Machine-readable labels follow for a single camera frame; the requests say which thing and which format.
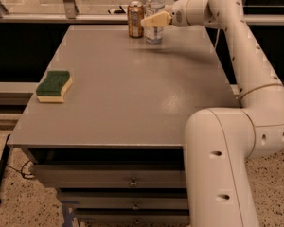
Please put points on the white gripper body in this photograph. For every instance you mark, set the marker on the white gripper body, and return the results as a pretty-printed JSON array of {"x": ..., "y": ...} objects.
[{"x": 178, "y": 15}]

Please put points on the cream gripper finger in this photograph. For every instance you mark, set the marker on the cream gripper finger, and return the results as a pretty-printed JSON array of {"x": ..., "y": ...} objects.
[{"x": 159, "y": 19}]

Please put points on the clear plastic water bottle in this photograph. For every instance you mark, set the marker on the clear plastic water bottle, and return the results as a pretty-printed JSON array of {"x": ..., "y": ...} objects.
[{"x": 154, "y": 35}]

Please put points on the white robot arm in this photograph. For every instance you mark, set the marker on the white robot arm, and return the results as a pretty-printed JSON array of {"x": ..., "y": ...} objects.
[{"x": 218, "y": 140}]

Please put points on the orange metal can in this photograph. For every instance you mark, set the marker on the orange metal can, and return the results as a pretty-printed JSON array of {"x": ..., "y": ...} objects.
[{"x": 135, "y": 14}]

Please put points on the grey drawer cabinet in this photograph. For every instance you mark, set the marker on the grey drawer cabinet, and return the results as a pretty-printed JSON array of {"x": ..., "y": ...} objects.
[{"x": 129, "y": 101}]

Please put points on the green yellow sponge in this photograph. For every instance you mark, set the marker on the green yellow sponge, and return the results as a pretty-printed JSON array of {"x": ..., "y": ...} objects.
[{"x": 53, "y": 88}]

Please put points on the metal window railing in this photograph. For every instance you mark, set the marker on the metal window railing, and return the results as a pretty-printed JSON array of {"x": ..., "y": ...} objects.
[{"x": 257, "y": 12}]

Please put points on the top grey drawer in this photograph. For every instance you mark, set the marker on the top grey drawer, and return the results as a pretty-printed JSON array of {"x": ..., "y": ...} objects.
[{"x": 82, "y": 176}]

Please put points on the grey drawer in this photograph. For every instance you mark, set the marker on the grey drawer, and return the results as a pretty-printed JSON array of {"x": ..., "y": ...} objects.
[
  {"x": 82, "y": 176},
  {"x": 134, "y": 217},
  {"x": 136, "y": 200}
]

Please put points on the middle grey drawer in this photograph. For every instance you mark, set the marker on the middle grey drawer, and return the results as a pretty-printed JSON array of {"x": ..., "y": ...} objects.
[{"x": 136, "y": 200}]

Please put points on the bottom grey drawer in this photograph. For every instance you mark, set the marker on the bottom grey drawer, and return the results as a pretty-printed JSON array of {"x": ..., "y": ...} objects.
[{"x": 134, "y": 217}]

